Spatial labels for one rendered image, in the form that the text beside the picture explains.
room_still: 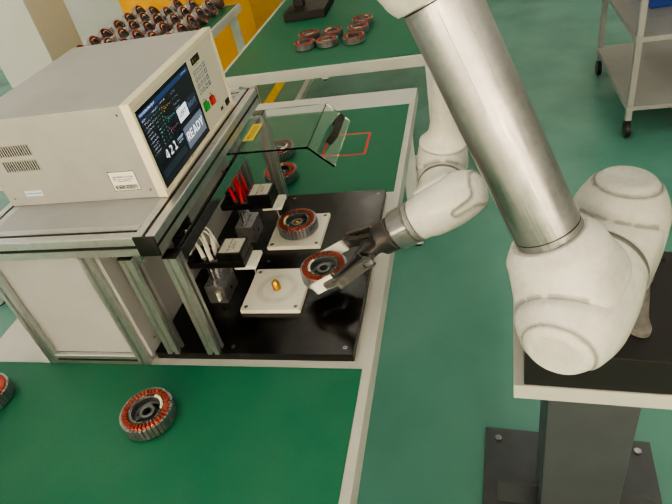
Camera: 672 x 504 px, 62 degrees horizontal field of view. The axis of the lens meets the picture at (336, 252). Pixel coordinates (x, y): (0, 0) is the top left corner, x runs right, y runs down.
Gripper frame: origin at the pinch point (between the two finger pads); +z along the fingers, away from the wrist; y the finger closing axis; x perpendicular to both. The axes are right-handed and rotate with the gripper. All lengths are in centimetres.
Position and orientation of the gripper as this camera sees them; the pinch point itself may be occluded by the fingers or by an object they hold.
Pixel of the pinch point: (325, 269)
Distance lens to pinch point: 132.1
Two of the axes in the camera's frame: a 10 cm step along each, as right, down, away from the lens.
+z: -7.5, 4.1, 5.1
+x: -6.4, -6.6, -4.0
